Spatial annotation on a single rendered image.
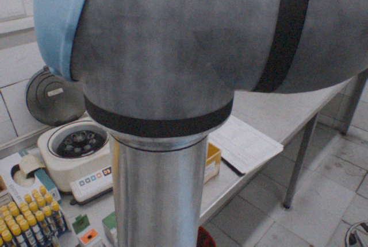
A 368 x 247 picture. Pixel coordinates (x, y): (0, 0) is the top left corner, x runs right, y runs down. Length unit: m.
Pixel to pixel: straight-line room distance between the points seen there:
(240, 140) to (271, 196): 1.09
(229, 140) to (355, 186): 1.51
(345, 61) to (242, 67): 0.06
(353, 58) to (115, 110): 0.14
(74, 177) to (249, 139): 0.64
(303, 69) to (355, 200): 2.21
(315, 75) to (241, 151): 0.90
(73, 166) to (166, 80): 0.76
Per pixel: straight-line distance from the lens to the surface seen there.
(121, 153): 0.22
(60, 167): 0.91
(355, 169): 2.62
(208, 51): 0.15
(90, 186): 0.93
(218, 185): 0.95
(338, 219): 2.19
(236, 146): 1.08
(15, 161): 1.07
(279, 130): 1.23
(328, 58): 0.17
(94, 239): 0.77
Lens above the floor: 1.57
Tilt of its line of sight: 32 degrees down
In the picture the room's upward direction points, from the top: straight up
